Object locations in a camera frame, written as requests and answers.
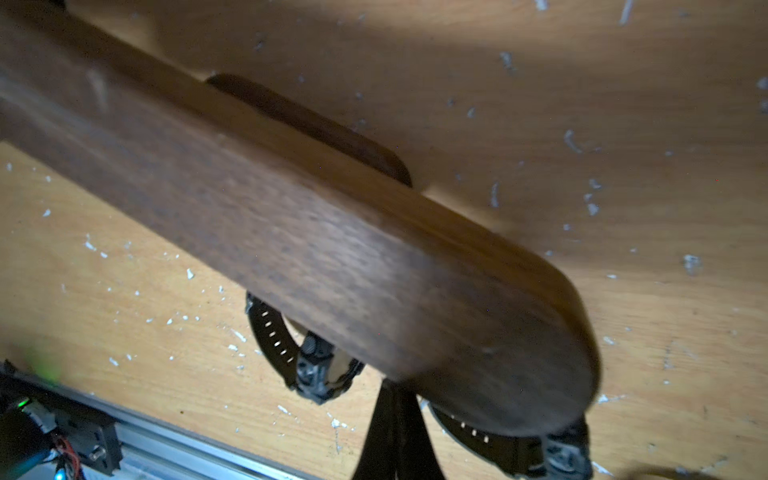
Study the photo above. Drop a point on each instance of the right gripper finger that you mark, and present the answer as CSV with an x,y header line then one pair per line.
x,y
397,444

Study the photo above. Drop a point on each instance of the wooden watch stand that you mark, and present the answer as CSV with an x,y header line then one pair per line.
x,y
487,330

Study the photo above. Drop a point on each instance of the chunky black watch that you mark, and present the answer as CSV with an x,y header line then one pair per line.
x,y
314,368

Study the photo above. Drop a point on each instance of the black watch with strap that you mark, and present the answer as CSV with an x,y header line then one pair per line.
x,y
564,454

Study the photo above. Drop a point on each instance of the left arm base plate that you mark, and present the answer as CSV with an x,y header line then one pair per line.
x,y
39,426

